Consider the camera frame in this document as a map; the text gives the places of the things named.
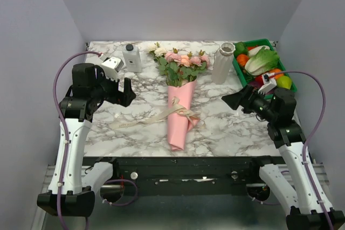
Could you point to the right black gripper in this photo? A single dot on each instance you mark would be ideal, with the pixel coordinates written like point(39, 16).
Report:
point(245, 97)

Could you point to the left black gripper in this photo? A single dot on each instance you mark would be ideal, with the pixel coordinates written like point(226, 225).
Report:
point(125, 98)

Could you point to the pink rose stem with bud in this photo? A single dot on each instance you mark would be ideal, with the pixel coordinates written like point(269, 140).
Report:
point(199, 64)

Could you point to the cream ribbon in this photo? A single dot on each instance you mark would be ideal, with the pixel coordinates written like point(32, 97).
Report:
point(151, 118)

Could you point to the peach rose stem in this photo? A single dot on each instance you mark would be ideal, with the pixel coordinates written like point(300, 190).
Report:
point(187, 70)

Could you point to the pink wrapping paper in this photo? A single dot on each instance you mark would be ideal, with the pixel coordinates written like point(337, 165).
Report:
point(181, 119)

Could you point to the white rose stem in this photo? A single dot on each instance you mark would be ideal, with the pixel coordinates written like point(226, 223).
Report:
point(157, 52)

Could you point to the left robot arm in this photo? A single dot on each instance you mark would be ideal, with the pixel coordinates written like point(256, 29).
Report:
point(71, 194)

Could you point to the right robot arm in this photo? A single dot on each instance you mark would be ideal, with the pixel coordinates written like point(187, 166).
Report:
point(305, 204)

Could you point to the white ribbed vase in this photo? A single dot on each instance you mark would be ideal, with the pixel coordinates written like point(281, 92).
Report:
point(222, 63)

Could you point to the red toy pepper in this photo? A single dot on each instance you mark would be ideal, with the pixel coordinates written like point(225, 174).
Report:
point(260, 80)

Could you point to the white bottle black cap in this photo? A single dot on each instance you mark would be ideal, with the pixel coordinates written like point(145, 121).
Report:
point(132, 58)

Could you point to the orange toy fruit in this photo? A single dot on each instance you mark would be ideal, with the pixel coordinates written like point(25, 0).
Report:
point(276, 73)

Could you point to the toy napa cabbage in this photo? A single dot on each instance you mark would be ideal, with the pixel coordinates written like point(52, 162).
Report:
point(263, 61)

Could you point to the green toy pepper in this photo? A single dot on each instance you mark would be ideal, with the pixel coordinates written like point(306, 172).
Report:
point(240, 48)

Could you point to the green toy pear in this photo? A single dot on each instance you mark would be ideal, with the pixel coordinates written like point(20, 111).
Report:
point(284, 82)

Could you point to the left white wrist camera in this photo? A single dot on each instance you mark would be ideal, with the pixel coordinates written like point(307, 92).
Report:
point(111, 67)

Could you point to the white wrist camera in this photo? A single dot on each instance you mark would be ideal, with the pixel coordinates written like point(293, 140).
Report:
point(111, 67)
point(269, 84)

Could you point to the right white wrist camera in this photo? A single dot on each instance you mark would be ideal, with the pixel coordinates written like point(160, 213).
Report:
point(269, 84)

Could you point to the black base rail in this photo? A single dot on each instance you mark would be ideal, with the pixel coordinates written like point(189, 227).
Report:
point(187, 176)

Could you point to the aluminium frame rail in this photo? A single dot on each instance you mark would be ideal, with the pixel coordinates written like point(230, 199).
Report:
point(320, 173)

